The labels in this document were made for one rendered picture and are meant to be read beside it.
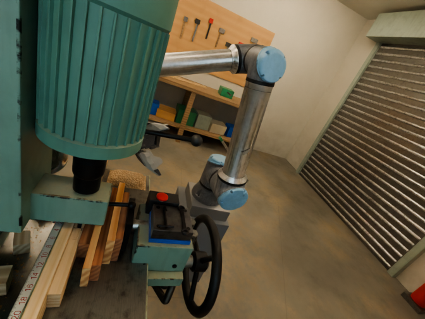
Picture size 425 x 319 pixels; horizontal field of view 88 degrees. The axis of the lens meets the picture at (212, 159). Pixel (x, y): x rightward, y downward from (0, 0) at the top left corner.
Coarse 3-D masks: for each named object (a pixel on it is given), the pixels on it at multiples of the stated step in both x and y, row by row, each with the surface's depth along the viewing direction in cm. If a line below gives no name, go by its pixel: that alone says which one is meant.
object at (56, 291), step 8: (72, 232) 48; (80, 232) 48; (72, 240) 46; (72, 248) 45; (64, 256) 43; (72, 256) 43; (64, 264) 42; (72, 264) 44; (56, 272) 40; (64, 272) 41; (56, 280) 39; (64, 280) 39; (56, 288) 38; (64, 288) 40; (48, 296) 37; (56, 296) 38; (48, 304) 38; (56, 304) 39
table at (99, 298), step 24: (144, 192) 74; (120, 264) 50; (72, 288) 42; (96, 288) 44; (120, 288) 45; (144, 288) 47; (48, 312) 38; (72, 312) 39; (96, 312) 40; (120, 312) 42; (144, 312) 43
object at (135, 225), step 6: (132, 198) 56; (132, 210) 52; (126, 216) 51; (132, 216) 50; (126, 222) 49; (132, 222) 49; (138, 222) 54; (144, 222) 55; (126, 228) 49; (132, 228) 53; (126, 234) 50; (126, 240) 50; (126, 246) 52
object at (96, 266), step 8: (112, 192) 61; (112, 200) 59; (112, 208) 56; (104, 224) 51; (104, 232) 50; (104, 240) 48; (96, 248) 46; (104, 248) 46; (96, 256) 44; (96, 264) 43; (96, 272) 44; (96, 280) 45
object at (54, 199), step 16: (48, 176) 46; (64, 176) 48; (32, 192) 42; (48, 192) 43; (64, 192) 44; (96, 192) 47; (32, 208) 43; (48, 208) 44; (64, 208) 44; (80, 208) 45; (96, 208) 46; (96, 224) 48
